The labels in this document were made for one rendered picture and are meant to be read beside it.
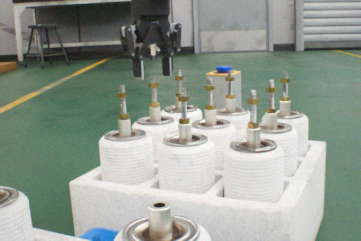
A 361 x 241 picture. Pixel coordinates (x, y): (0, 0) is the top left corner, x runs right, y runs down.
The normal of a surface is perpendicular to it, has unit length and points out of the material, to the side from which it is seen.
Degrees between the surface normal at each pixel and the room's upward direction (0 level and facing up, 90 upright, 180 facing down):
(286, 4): 90
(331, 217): 0
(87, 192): 90
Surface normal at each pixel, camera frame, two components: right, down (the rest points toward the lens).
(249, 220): -0.40, 0.19
